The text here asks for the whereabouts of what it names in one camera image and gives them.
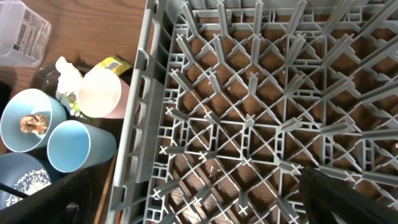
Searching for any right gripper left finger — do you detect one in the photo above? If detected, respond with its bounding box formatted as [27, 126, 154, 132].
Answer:
[0, 167, 94, 224]

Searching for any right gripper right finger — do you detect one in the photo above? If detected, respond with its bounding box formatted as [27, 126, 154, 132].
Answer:
[298, 166, 397, 224]

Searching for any pile of white rice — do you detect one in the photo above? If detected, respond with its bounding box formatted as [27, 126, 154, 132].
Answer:
[1, 169, 52, 209]

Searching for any dark blue plate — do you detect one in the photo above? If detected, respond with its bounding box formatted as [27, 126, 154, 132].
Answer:
[1, 152, 62, 195]

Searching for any brown food scrap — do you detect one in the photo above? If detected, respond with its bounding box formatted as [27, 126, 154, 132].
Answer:
[20, 113, 50, 135]

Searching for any light blue bowl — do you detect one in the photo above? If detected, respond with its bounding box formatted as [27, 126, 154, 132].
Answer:
[1, 88, 67, 152]

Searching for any white tissue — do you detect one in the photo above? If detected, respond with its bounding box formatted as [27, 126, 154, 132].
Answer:
[55, 57, 83, 107]

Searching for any yellow green snack wrapper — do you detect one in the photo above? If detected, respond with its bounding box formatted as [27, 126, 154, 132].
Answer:
[70, 56, 133, 122]

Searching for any grey dishwasher rack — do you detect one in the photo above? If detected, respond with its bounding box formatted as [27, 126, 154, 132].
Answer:
[106, 1, 397, 223]

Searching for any right wooden chopstick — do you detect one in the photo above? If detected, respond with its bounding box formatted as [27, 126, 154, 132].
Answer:
[93, 151, 118, 224]

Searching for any orange carrot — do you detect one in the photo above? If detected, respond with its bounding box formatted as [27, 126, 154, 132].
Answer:
[116, 210, 123, 224]

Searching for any light blue cup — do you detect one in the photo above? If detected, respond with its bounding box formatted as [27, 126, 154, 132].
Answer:
[47, 120, 117, 173]

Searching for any pink cup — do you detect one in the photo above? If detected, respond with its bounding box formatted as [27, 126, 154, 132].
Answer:
[76, 68, 130, 119]

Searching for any clear plastic bin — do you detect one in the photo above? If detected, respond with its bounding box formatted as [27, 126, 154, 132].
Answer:
[1, 0, 52, 67]

